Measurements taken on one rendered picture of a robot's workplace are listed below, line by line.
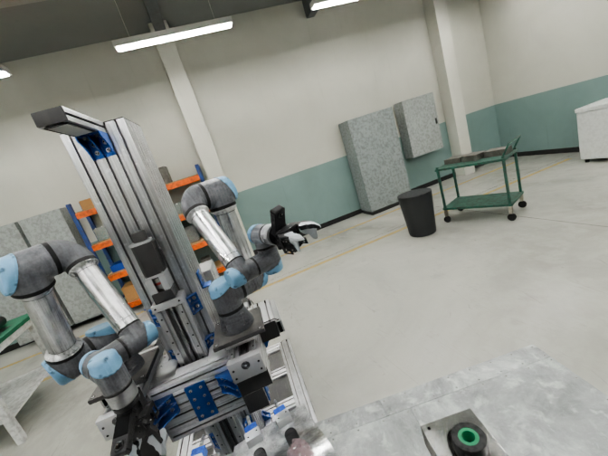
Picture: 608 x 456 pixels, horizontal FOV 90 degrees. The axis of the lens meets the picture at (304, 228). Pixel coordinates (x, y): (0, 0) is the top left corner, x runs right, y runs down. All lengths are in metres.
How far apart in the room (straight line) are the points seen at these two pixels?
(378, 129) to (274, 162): 2.16
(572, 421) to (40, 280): 1.59
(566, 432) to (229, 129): 5.88
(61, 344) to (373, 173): 5.75
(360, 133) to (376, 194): 1.26
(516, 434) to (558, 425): 0.11
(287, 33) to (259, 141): 2.09
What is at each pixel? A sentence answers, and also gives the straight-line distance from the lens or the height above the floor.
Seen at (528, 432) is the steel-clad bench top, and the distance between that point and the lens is 1.15.
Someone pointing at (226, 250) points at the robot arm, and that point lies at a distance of 1.14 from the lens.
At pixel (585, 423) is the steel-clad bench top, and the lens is 1.20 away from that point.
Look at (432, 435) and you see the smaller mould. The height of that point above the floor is 0.87.
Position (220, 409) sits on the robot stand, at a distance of 1.61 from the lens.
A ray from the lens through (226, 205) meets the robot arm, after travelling 1.32.
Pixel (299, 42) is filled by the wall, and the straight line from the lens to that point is 6.87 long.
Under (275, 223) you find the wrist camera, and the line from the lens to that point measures 0.98.
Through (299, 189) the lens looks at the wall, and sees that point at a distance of 6.36.
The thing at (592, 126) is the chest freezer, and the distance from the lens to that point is 7.09.
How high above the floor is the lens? 1.68
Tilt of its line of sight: 14 degrees down
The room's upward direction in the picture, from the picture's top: 18 degrees counter-clockwise
